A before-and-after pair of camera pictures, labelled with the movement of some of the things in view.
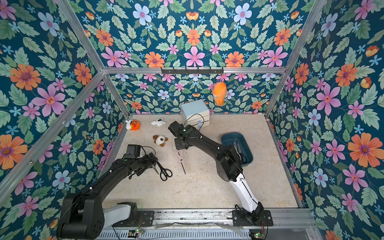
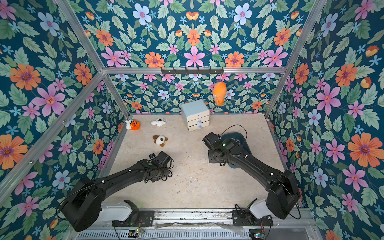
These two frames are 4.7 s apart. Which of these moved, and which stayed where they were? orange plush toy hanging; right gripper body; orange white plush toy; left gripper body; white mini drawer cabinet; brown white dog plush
Moved: left gripper body; right gripper body
Stayed: brown white dog plush; orange white plush toy; white mini drawer cabinet; orange plush toy hanging
